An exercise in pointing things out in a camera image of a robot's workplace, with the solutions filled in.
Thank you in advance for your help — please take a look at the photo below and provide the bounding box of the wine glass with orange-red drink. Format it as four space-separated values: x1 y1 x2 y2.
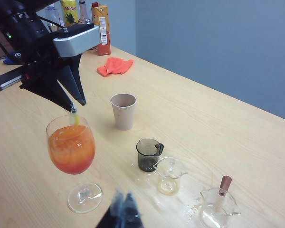
46 115 103 214

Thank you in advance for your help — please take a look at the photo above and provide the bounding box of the stirring rod with brown handle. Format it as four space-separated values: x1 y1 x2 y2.
216 175 233 211

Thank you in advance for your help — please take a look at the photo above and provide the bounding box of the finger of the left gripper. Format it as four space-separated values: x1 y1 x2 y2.
57 54 87 106
20 66 74 112

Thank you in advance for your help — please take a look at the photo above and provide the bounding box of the orange cloth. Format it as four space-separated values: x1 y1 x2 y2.
96 57 134 77

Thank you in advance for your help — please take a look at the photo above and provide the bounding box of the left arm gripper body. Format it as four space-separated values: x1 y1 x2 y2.
0 45 83 92

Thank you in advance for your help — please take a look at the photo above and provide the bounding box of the beige paper cup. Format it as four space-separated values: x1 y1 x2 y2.
110 93 137 131

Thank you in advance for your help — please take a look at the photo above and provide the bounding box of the smoky grey measuring cup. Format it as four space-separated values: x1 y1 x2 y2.
136 139 165 172

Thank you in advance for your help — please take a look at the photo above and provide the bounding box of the orange juice carton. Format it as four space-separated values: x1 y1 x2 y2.
91 2 112 57

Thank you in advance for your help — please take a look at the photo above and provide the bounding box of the yellow pineapple juice carton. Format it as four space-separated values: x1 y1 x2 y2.
60 0 80 27

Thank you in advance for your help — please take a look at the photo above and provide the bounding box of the clear beaker with yellow residue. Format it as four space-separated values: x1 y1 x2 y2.
153 156 188 195

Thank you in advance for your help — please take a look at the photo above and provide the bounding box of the clear glass beaker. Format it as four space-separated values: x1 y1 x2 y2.
199 187 242 228

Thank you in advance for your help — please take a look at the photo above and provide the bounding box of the yellow lemon slice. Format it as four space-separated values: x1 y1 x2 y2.
68 102 80 126

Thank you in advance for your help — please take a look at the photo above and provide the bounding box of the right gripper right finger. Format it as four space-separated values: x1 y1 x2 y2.
124 190 145 228

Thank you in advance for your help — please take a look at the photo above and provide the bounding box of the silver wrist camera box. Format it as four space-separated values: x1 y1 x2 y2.
52 23 101 58

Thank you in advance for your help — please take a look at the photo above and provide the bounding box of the clear syrup bottle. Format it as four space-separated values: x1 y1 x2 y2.
78 0 91 24

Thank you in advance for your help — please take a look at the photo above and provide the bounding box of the blue object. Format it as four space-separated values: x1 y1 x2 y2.
3 50 19 65

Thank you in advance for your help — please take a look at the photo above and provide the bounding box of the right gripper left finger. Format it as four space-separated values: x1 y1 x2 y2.
95 187 128 228

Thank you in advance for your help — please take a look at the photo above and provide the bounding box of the white plastic bottle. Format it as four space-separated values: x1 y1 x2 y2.
43 4 63 32

